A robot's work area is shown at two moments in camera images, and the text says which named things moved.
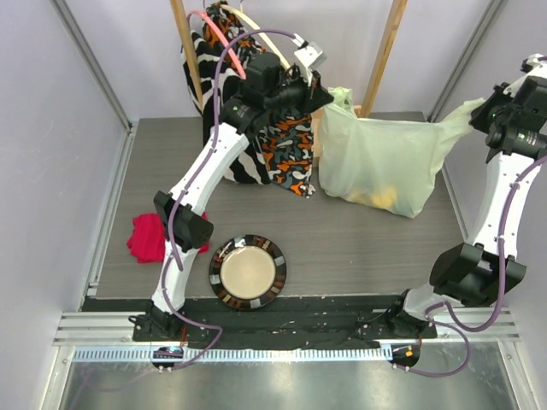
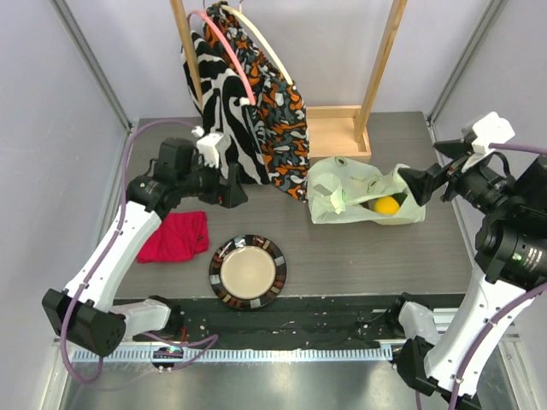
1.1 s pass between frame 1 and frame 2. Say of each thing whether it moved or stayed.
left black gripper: moved
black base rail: stayed
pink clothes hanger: stayed
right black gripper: moved
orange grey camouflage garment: stayed
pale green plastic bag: moved
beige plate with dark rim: stayed
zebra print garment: stayed
